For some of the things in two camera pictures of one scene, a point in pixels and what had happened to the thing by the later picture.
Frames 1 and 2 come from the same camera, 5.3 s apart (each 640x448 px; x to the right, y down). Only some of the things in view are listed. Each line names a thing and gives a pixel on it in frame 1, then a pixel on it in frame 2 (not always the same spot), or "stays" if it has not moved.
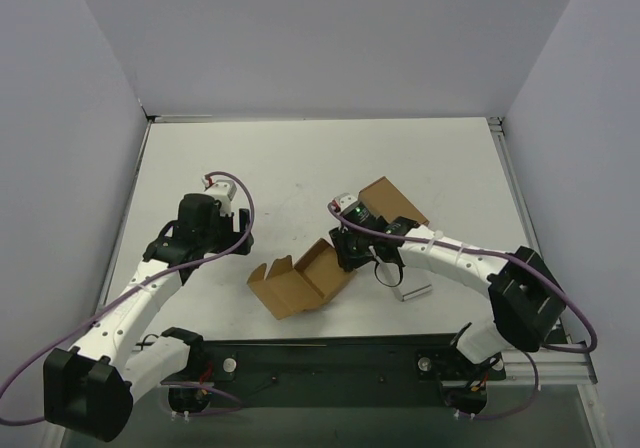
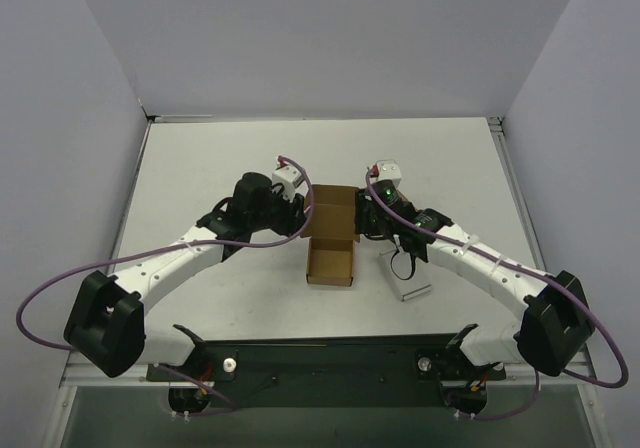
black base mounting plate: [351, 371] stays
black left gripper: [243, 230] → [295, 212]
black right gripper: [351, 250] → [365, 215]
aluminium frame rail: [559, 360] stays
